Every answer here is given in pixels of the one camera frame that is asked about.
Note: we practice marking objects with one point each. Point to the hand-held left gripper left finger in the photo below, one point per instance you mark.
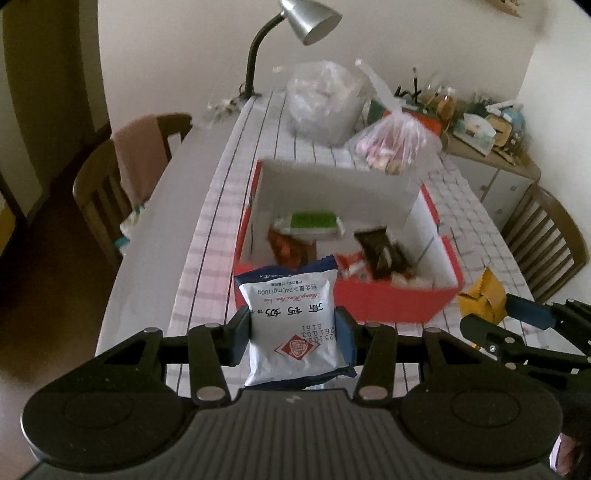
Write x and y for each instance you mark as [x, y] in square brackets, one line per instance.
[240, 332]

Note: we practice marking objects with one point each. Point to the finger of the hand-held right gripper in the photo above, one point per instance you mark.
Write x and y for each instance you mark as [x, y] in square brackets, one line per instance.
[531, 310]
[508, 339]

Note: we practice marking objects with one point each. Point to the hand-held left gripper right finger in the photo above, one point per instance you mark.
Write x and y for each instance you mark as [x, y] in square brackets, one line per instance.
[345, 332]

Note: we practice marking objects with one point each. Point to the yellow snack packet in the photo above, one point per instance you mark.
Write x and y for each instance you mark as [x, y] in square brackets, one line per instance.
[482, 295]

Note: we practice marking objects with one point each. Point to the white and blue snack packet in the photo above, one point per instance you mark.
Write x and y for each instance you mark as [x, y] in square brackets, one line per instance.
[291, 323]

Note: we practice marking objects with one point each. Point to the red cardboard box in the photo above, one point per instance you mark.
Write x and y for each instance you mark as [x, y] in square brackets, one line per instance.
[392, 300]

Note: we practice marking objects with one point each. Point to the red and white snack packet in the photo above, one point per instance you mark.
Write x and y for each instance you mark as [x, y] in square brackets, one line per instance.
[353, 267]

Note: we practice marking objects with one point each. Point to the pale snack packet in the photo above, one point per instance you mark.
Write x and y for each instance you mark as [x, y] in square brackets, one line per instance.
[413, 278]

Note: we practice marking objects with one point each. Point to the dark snack packet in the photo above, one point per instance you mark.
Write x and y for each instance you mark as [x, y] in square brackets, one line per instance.
[383, 254]

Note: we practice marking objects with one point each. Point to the orange brown snack packet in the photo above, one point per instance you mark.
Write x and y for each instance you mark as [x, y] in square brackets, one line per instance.
[288, 249]

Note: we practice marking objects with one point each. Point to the green and white snack packet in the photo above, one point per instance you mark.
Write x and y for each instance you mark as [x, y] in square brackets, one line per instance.
[314, 221]

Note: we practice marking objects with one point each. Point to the clear bag of snacks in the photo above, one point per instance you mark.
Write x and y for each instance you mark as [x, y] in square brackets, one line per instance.
[392, 143]

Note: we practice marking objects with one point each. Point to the wooden slatted chair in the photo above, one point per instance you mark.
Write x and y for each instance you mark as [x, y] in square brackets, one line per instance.
[549, 230]

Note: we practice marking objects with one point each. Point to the checked tablecloth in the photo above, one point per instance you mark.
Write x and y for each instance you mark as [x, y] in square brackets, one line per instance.
[212, 230]

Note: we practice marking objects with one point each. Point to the white corner cabinet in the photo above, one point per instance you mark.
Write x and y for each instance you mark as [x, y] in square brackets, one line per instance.
[508, 184]

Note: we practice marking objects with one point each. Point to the white blue bundle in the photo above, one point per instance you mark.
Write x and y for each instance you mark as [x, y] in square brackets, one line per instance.
[134, 226]

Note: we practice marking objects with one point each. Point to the yellow box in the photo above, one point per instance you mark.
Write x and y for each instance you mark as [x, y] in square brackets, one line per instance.
[501, 129]

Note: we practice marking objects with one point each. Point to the white green tissue box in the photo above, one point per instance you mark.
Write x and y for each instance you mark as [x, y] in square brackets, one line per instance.
[475, 134]

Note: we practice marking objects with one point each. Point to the blue bottle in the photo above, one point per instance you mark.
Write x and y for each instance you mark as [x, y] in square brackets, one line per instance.
[516, 122]

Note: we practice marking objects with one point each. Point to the pink cloth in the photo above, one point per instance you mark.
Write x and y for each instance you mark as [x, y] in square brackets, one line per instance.
[141, 157]

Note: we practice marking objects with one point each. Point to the wooden chair with pink cloth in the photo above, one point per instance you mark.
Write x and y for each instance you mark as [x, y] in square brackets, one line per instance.
[97, 184]

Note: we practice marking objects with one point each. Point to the orange box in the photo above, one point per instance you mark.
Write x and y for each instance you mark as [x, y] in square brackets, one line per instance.
[422, 121]

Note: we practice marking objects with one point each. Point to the amber bottle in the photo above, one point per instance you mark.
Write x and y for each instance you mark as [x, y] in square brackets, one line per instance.
[447, 106]

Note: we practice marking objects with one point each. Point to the crumpled clear wrapper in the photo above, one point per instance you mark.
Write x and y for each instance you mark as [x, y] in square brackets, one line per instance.
[224, 108]

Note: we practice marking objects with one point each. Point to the large clear plastic bag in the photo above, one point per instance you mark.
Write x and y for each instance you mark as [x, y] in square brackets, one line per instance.
[323, 101]

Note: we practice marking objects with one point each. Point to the bunch of pens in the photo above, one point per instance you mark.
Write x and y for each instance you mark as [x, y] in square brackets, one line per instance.
[411, 90]

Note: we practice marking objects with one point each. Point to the yellow bag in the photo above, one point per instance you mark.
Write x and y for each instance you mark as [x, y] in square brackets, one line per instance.
[9, 221]

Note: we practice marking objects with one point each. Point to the silver desk lamp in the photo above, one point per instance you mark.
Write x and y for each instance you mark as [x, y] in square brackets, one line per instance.
[309, 18]

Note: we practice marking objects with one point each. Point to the wooden wall hanging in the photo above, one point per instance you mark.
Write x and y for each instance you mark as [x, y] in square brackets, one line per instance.
[505, 7]

